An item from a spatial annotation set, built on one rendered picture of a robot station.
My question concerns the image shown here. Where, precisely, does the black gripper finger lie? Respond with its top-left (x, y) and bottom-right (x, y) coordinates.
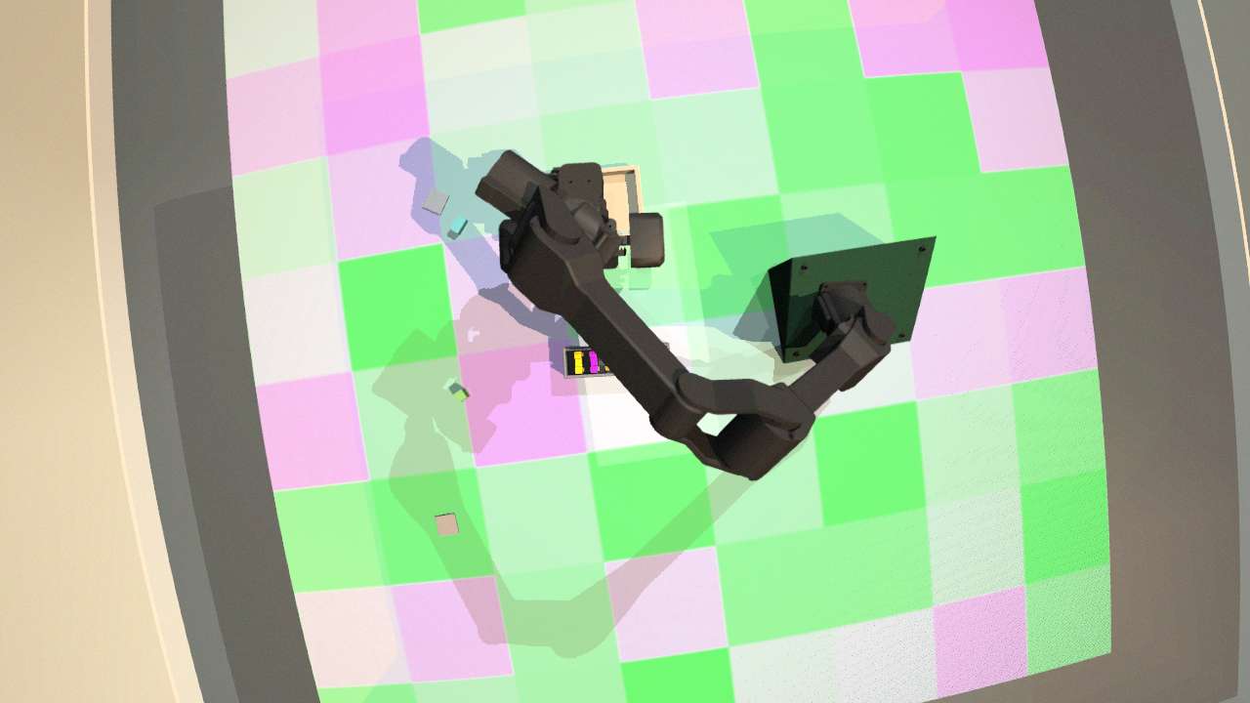
top-left (603, 218), bottom-right (618, 269)

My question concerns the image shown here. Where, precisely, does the beige shallow tray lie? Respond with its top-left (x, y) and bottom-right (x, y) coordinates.
top-left (601, 165), bottom-right (644, 235)

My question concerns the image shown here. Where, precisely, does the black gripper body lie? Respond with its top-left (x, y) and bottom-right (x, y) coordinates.
top-left (498, 211), bottom-right (665, 274)

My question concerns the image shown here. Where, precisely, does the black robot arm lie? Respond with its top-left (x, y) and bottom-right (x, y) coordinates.
top-left (475, 150), bottom-right (898, 480)

